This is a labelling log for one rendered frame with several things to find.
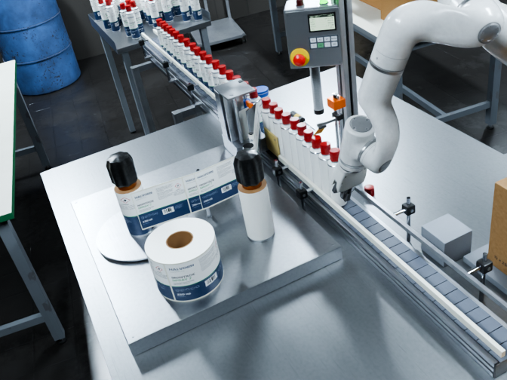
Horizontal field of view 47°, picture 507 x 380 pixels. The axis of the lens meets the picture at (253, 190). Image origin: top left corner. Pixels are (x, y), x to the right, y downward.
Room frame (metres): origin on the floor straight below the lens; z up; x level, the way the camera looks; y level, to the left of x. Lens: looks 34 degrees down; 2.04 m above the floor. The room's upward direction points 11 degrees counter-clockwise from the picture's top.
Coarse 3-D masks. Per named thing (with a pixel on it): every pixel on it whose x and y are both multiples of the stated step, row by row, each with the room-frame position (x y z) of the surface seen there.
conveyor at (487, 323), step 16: (352, 208) 1.48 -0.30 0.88; (368, 224) 1.39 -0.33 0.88; (368, 240) 1.32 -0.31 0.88; (384, 240) 1.31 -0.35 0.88; (384, 256) 1.24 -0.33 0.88; (400, 256) 1.22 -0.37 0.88; (416, 256) 1.21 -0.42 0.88; (400, 272) 1.16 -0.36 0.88; (416, 272) 1.15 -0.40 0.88; (432, 272) 1.14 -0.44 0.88; (416, 288) 1.10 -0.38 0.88; (448, 288) 1.07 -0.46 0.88; (464, 304) 1.01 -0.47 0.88; (480, 320) 0.95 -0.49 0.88; (496, 320) 0.94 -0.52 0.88; (496, 336) 0.89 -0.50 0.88
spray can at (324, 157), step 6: (324, 144) 1.57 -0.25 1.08; (324, 150) 1.56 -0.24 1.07; (318, 156) 1.57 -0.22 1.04; (324, 156) 1.56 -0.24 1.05; (324, 162) 1.55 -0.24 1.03; (324, 168) 1.55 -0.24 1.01; (324, 174) 1.55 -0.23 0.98; (324, 180) 1.55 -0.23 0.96; (324, 186) 1.56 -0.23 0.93; (324, 192) 1.56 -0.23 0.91
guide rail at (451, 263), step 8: (360, 192) 1.46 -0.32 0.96; (368, 200) 1.42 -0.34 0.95; (384, 208) 1.35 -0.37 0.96; (392, 216) 1.31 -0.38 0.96; (400, 224) 1.27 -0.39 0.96; (408, 232) 1.24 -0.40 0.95; (416, 232) 1.22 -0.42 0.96; (424, 240) 1.18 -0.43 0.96; (432, 248) 1.15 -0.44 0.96; (440, 256) 1.12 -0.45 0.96; (448, 264) 1.09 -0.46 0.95; (456, 264) 1.07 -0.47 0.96; (464, 272) 1.04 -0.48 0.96; (472, 280) 1.01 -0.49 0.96; (480, 288) 0.98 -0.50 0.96; (488, 288) 0.97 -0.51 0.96; (488, 296) 0.96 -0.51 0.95; (496, 296) 0.94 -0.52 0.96; (504, 304) 0.92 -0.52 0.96
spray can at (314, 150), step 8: (312, 136) 1.63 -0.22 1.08; (320, 136) 1.62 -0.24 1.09; (312, 144) 1.61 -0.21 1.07; (312, 152) 1.61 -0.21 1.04; (320, 152) 1.60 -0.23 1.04; (312, 160) 1.61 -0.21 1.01; (312, 168) 1.61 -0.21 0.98; (312, 176) 1.62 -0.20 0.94; (320, 176) 1.60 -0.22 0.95; (320, 184) 1.60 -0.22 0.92
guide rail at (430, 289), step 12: (288, 168) 1.76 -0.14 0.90; (336, 204) 1.47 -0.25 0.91; (348, 216) 1.40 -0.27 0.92; (360, 228) 1.34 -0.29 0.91; (372, 240) 1.28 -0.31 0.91; (384, 252) 1.23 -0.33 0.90; (396, 264) 1.18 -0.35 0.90; (420, 276) 1.10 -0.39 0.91; (432, 288) 1.05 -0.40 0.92; (444, 300) 1.00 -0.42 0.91; (456, 312) 0.96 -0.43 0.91; (468, 324) 0.92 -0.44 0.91; (480, 336) 0.88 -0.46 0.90; (492, 348) 0.85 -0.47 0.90
